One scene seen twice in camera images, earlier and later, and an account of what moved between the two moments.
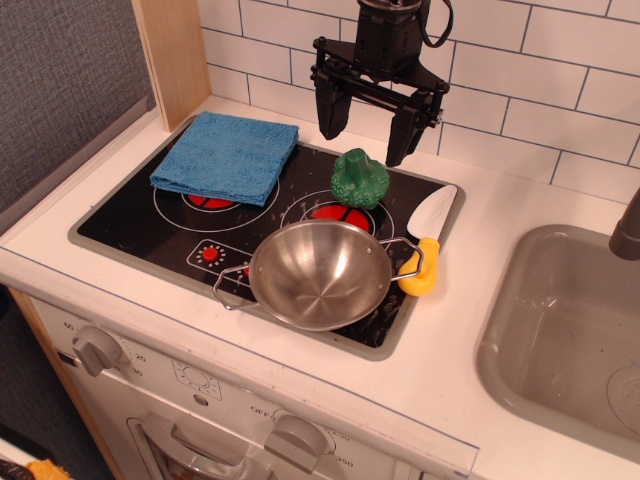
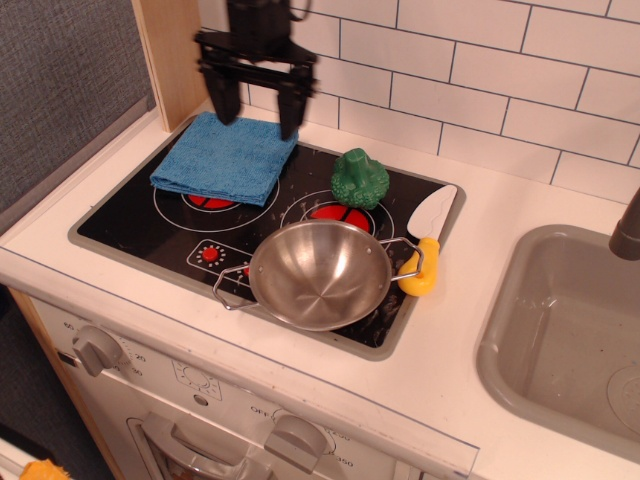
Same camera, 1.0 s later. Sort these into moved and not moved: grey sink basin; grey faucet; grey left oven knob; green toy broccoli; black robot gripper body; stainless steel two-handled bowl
Moved: black robot gripper body
Not moved: grey left oven knob; stainless steel two-handled bowl; grey sink basin; green toy broccoli; grey faucet
